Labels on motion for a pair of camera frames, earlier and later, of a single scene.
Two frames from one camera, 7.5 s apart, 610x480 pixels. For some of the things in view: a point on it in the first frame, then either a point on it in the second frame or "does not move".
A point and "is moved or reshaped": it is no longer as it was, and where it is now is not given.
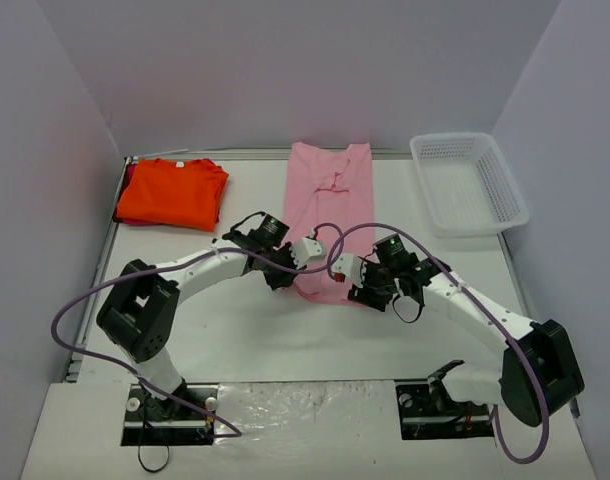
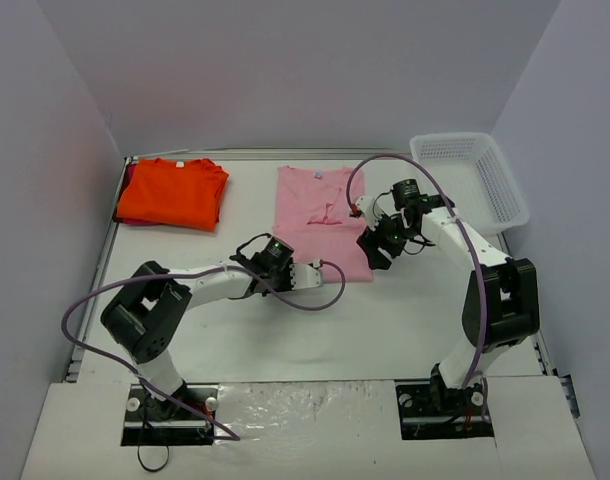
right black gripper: (371, 284) to (380, 245)
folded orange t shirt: (185, 193) does not move
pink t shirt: (328, 207) is moved or reshaped
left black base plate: (151, 421) does not move
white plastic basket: (469, 188) does not move
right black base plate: (423, 416) does not move
